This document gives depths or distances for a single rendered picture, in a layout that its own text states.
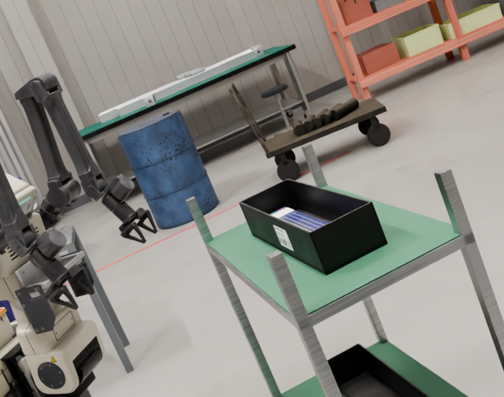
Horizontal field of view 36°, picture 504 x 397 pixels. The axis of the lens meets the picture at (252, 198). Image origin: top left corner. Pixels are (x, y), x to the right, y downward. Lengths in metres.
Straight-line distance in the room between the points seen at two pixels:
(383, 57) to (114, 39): 3.45
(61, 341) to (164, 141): 4.30
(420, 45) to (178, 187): 3.82
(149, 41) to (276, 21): 1.75
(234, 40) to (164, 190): 4.07
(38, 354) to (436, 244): 1.44
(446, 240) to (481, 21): 8.00
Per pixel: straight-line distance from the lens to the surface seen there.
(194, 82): 9.43
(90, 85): 10.24
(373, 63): 9.25
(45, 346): 2.65
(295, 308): 1.64
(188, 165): 6.91
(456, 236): 1.77
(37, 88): 2.60
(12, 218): 2.30
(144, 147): 6.84
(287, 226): 1.93
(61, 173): 2.70
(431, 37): 9.48
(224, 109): 10.51
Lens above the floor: 1.59
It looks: 13 degrees down
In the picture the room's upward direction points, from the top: 23 degrees counter-clockwise
